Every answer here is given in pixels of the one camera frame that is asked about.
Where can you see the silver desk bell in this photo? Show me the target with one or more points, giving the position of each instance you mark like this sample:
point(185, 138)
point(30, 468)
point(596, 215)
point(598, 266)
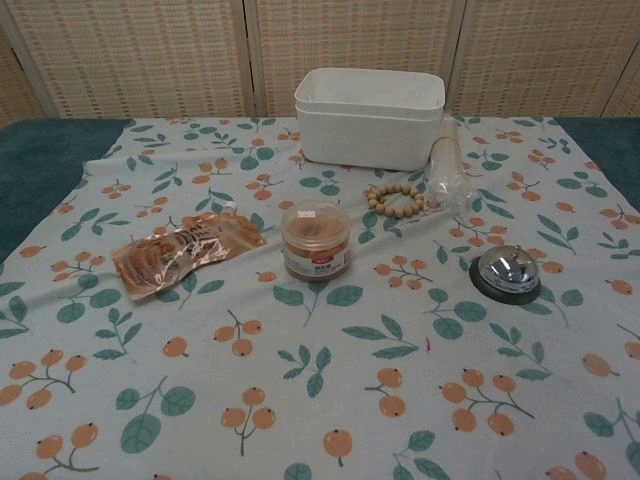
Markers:
point(503, 272)

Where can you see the round clear plastic snack jar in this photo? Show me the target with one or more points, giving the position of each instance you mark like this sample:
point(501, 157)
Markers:
point(314, 245)

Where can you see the white plastic storage box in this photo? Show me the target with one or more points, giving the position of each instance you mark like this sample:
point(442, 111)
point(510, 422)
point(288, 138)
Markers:
point(371, 134)

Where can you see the fruit and leaf print tablecloth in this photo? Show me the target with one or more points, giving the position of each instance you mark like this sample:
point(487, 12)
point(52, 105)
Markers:
point(320, 360)

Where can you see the orange foil spout pouch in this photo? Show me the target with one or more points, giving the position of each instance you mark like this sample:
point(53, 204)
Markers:
point(175, 255)

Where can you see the clear plastic bag of sticks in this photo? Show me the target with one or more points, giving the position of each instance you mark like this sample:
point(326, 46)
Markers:
point(448, 170)

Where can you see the woven bamboo folding screen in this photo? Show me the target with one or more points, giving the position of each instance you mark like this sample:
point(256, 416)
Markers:
point(150, 55)

